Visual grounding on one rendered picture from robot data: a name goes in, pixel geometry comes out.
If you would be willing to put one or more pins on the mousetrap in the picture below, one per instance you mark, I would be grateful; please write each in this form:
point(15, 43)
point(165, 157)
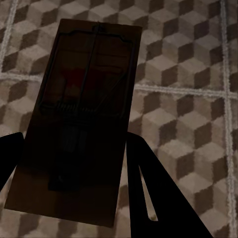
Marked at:
point(74, 147)

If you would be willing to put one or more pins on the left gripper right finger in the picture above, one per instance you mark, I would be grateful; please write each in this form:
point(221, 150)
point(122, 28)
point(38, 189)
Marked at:
point(176, 217)

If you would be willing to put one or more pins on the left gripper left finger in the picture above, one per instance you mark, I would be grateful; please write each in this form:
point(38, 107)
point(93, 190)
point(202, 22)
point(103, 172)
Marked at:
point(11, 150)

